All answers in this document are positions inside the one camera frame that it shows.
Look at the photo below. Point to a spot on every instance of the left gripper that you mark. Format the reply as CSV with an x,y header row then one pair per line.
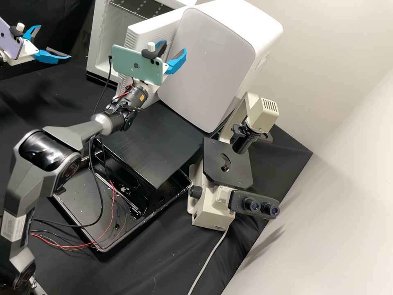
x,y
30,47

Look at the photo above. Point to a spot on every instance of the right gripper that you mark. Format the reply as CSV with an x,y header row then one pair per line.
x,y
154,88

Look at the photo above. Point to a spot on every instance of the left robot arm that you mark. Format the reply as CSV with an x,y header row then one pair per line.
x,y
2,60

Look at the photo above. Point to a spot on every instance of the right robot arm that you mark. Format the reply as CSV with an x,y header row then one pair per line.
x,y
61,138

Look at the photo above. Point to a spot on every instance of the white incubator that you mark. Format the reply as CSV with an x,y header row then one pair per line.
x,y
101,37

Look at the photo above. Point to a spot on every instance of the white box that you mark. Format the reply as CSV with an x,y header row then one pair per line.
x,y
208,70

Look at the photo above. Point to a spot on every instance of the black platform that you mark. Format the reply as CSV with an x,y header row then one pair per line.
x,y
153,144

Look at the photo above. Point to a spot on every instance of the cream microscope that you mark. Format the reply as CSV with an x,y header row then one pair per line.
x,y
208,209

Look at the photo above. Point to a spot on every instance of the black tray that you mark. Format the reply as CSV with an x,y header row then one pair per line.
x,y
83,202

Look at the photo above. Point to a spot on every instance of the left wrist camera phone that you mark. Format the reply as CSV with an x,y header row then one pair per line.
x,y
7,41

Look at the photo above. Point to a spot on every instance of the wrist camera phone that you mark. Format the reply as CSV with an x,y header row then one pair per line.
x,y
7,41
132,66

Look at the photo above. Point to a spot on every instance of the right wrist camera phone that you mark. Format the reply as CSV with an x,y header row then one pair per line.
x,y
132,66

